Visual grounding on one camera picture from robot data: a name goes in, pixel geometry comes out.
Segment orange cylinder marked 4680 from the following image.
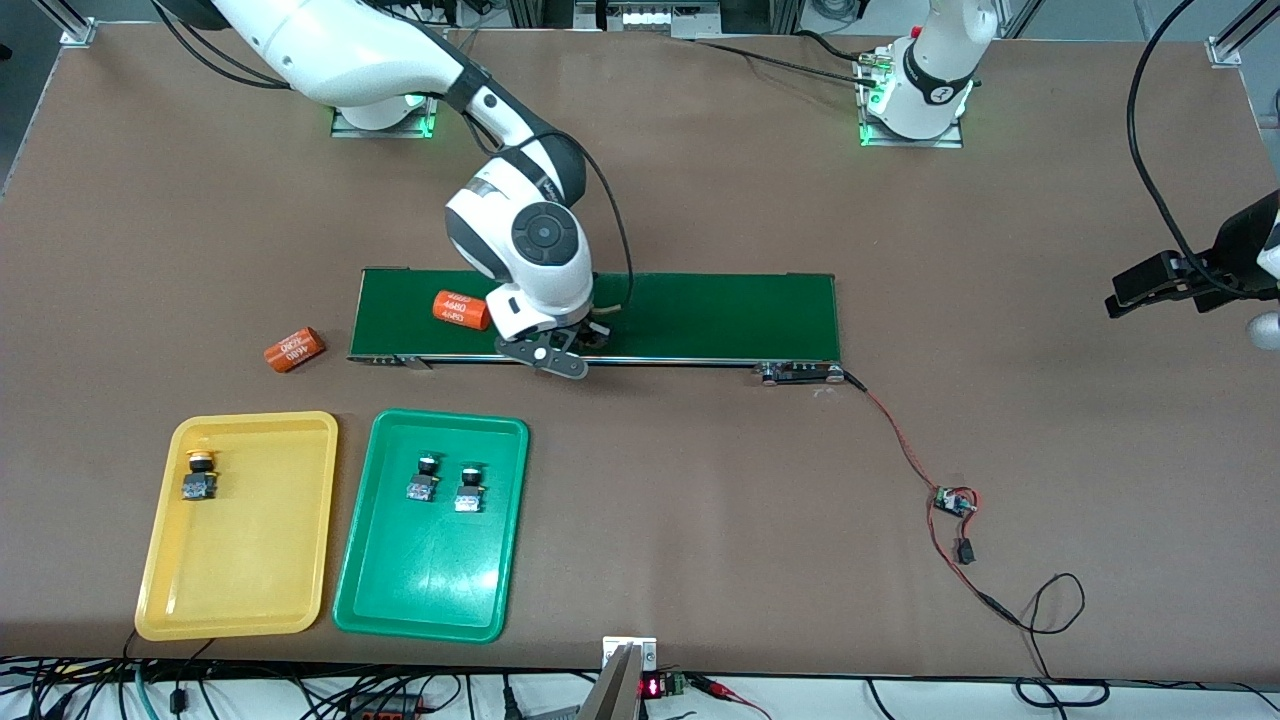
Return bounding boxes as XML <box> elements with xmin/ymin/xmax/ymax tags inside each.
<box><xmin>263</xmin><ymin>326</ymin><xmax>328</xmax><ymax>375</ymax></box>
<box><xmin>431</xmin><ymin>289</ymin><xmax>492</xmax><ymax>332</ymax></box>

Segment yellow push button switch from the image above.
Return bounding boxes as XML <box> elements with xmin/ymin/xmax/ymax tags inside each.
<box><xmin>181</xmin><ymin>450</ymin><xmax>220</xmax><ymax>502</ymax></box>

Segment green conveyor belt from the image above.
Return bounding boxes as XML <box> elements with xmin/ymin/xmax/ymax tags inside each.
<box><xmin>347</xmin><ymin>268</ymin><xmax>846</xmax><ymax>388</ymax></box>

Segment green plastic tray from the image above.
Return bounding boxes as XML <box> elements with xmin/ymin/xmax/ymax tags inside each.
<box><xmin>332</xmin><ymin>408</ymin><xmax>530</xmax><ymax>644</ymax></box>

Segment silver control box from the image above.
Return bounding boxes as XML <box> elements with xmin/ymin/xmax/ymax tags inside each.
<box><xmin>575</xmin><ymin>0</ymin><xmax>721</xmax><ymax>39</ymax></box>

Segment red clip lead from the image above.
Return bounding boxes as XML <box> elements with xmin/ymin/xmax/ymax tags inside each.
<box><xmin>690</xmin><ymin>676</ymin><xmax>773</xmax><ymax>720</ymax></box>

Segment yellow plastic tray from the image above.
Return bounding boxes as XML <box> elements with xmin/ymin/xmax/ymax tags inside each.
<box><xmin>134</xmin><ymin>411</ymin><xmax>339</xmax><ymax>642</ymax></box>

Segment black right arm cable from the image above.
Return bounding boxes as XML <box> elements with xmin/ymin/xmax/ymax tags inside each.
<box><xmin>500</xmin><ymin>130</ymin><xmax>635</xmax><ymax>316</ymax></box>

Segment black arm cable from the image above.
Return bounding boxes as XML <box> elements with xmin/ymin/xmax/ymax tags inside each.
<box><xmin>500</xmin><ymin>130</ymin><xmax>635</xmax><ymax>316</ymax></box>
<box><xmin>1127</xmin><ymin>0</ymin><xmax>1246</xmax><ymax>299</ymax></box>

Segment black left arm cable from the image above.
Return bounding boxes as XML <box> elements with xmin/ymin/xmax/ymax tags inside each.
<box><xmin>1127</xmin><ymin>0</ymin><xmax>1246</xmax><ymax>299</ymax></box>

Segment aluminium frame profile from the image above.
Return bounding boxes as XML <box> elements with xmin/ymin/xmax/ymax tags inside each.
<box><xmin>30</xmin><ymin>0</ymin><xmax>96</xmax><ymax>46</ymax></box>
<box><xmin>1208</xmin><ymin>0</ymin><xmax>1280</xmax><ymax>69</ymax></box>

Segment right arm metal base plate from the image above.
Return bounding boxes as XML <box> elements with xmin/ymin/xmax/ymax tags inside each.
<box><xmin>330</xmin><ymin>95</ymin><xmax>441</xmax><ymax>139</ymax></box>

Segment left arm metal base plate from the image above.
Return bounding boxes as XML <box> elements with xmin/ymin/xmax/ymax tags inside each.
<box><xmin>858</xmin><ymin>50</ymin><xmax>966</xmax><ymax>149</ymax></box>

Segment red and black wire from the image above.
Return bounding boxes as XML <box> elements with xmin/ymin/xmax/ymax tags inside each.
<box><xmin>843</xmin><ymin>370</ymin><xmax>1023</xmax><ymax>629</ymax></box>

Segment thin black looped cable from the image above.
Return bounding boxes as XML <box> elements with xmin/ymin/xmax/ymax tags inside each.
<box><xmin>1015</xmin><ymin>572</ymin><xmax>1111</xmax><ymax>709</ymax></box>

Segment small aluminium bracket plate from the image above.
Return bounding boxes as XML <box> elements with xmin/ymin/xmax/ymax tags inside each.
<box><xmin>602</xmin><ymin>636</ymin><xmax>658</xmax><ymax>671</ymax></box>

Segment black base power cable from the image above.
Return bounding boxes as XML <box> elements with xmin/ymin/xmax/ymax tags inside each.
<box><xmin>690</xmin><ymin>28</ymin><xmax>886</xmax><ymax>91</ymax></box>

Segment grey metal mount post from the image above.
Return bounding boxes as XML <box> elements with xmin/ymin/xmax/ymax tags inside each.
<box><xmin>575</xmin><ymin>645</ymin><xmax>641</xmax><ymax>720</ymax></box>

